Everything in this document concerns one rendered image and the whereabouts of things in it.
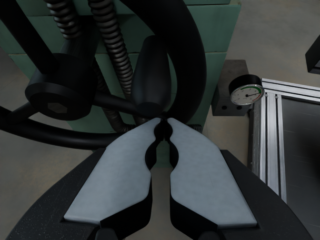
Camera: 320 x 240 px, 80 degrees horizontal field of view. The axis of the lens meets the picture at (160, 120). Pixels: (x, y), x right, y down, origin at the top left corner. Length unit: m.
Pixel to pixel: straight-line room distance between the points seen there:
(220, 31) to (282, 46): 1.41
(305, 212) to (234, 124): 0.53
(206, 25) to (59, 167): 0.99
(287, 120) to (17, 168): 1.35
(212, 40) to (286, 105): 0.75
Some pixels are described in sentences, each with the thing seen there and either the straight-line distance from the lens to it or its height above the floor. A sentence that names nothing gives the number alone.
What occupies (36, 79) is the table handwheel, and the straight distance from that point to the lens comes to 0.20.
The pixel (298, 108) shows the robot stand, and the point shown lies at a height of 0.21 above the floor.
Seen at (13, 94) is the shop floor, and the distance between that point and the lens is 1.62.
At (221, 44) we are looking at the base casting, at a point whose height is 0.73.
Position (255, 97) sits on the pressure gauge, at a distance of 0.43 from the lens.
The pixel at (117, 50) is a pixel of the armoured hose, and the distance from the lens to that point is 0.25.
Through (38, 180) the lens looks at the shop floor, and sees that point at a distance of 1.18.
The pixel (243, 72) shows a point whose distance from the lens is 0.52.
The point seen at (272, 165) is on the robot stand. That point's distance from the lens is 0.87.
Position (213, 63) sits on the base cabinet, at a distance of 0.42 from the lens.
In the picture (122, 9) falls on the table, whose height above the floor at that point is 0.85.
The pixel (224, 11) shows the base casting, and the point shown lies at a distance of 0.36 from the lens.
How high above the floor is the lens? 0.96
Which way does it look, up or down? 58 degrees down
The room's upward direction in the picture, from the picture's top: 4 degrees counter-clockwise
